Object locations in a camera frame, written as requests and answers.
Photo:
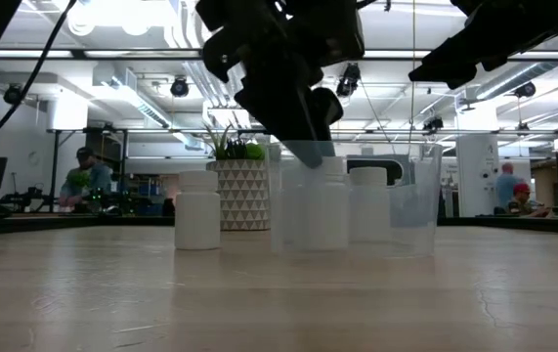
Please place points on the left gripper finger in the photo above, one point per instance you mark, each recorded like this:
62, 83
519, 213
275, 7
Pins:
288, 117
328, 105

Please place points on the white pill bottle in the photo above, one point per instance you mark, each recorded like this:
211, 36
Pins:
369, 210
332, 210
198, 215

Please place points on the clear plastic basket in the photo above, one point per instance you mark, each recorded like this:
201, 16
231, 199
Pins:
410, 230

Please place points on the black ceiling spotlight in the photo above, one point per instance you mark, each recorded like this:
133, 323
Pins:
349, 78
434, 123
525, 89
179, 87
12, 94

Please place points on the white pillar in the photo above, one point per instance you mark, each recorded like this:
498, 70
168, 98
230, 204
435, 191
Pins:
476, 166

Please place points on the succulent in patterned pot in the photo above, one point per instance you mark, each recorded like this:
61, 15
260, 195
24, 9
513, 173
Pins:
242, 195

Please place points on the person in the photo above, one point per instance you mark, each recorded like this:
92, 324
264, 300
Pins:
85, 176
505, 186
523, 201

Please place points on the black overhead light bar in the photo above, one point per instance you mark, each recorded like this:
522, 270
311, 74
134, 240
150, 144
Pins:
77, 54

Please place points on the black metal table frame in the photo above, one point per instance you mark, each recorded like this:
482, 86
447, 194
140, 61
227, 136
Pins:
63, 224

